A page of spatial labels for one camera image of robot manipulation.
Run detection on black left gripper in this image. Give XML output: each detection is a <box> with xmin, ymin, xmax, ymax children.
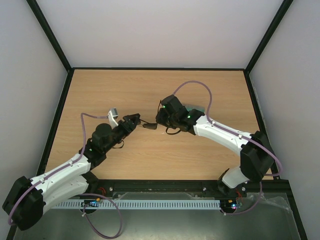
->
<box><xmin>104</xmin><ymin>113</ymin><xmax>141</xmax><ymax>153</ymax></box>

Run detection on black round sunglasses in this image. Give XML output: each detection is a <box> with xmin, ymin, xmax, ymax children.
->
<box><xmin>138</xmin><ymin>99</ymin><xmax>162</xmax><ymax>131</ymax></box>

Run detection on grey felt glasses case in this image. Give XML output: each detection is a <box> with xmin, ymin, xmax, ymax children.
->
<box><xmin>184</xmin><ymin>103</ymin><xmax>205</xmax><ymax>113</ymax></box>

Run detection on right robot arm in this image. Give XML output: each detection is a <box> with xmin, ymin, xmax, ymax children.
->
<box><xmin>155</xmin><ymin>95</ymin><xmax>275</xmax><ymax>196</ymax></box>

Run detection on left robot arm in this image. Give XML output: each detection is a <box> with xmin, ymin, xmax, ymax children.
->
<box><xmin>2</xmin><ymin>113</ymin><xmax>141</xmax><ymax>231</ymax></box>

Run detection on left green circuit board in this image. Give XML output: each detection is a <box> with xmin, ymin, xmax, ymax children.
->
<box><xmin>83</xmin><ymin>198</ymin><xmax>103</xmax><ymax>205</ymax></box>

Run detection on green circuit board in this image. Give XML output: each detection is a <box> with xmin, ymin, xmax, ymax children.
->
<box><xmin>226</xmin><ymin>197</ymin><xmax>243</xmax><ymax>210</ymax></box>
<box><xmin>83</xmin><ymin>198</ymin><xmax>103</xmax><ymax>205</ymax></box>

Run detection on right green circuit board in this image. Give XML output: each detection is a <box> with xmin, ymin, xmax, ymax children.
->
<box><xmin>226</xmin><ymin>197</ymin><xmax>243</xmax><ymax>210</ymax></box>

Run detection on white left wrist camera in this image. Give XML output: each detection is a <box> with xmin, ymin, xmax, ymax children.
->
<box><xmin>107</xmin><ymin>107</ymin><xmax>119</xmax><ymax>129</ymax></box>

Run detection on black aluminium frame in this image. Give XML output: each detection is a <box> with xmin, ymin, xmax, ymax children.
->
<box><xmin>5</xmin><ymin>0</ymin><xmax>309</xmax><ymax>240</ymax></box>

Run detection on light blue slotted cable duct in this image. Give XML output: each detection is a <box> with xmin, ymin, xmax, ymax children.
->
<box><xmin>54</xmin><ymin>199</ymin><xmax>221</xmax><ymax>210</ymax></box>

